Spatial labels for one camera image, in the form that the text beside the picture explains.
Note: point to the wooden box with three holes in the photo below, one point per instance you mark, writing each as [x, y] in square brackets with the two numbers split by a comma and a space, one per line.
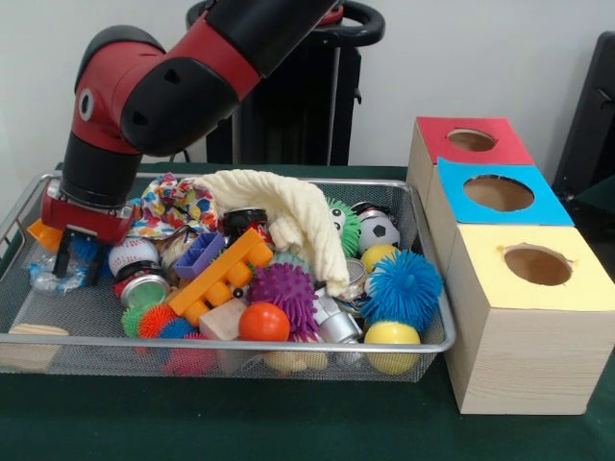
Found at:
[519, 355]

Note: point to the shallow clear mesh bin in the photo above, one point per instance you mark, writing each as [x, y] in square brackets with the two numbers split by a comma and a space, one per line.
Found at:
[317, 363]

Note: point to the large blue spiky ball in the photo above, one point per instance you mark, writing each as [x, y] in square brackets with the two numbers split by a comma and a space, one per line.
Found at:
[405, 288]

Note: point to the orange toy building block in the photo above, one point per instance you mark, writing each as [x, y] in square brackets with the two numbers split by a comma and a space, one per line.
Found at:
[221, 279]
[44, 235]

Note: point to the small soccer ball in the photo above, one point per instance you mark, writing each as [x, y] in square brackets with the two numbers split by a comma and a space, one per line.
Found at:
[380, 230]

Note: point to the yellow ball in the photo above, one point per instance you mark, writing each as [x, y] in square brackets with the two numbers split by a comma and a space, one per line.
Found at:
[394, 336]

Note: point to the clear plastic packet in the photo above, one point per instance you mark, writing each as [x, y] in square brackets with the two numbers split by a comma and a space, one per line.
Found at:
[43, 279]

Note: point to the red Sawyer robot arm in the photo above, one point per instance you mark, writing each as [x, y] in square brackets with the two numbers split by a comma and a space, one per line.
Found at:
[163, 77]

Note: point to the colourful patterned cloth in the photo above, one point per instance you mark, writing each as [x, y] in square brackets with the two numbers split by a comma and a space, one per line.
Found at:
[178, 204]

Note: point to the dark metal can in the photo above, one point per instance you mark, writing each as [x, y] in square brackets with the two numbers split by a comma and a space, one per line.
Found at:
[144, 288]

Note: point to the flat wooden block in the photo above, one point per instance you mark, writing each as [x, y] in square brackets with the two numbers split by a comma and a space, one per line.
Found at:
[34, 351]

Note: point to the cream knitted cloth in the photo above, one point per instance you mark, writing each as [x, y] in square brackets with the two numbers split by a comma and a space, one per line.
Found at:
[298, 211]

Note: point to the black chair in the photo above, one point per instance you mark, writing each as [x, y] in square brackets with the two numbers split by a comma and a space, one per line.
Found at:
[591, 125]

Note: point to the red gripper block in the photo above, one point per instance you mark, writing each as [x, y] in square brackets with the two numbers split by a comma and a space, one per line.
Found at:
[86, 221]

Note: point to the purple spiky ball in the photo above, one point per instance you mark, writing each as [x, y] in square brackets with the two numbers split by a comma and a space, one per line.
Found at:
[285, 296]

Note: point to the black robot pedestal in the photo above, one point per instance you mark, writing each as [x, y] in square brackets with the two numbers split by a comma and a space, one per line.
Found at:
[317, 106]

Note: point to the dark green table cloth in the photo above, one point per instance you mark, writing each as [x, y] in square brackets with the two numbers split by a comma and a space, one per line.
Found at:
[288, 423]

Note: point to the orange ball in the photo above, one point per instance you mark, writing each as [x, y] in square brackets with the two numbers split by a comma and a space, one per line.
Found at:
[265, 323]

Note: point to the purple toy building block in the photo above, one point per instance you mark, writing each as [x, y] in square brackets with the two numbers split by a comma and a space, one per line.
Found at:
[199, 255]

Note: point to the small blue spiky ball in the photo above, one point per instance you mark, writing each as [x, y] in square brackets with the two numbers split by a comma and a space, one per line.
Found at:
[88, 252]

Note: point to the white baseball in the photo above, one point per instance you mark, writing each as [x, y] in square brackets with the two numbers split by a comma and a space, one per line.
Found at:
[133, 255]

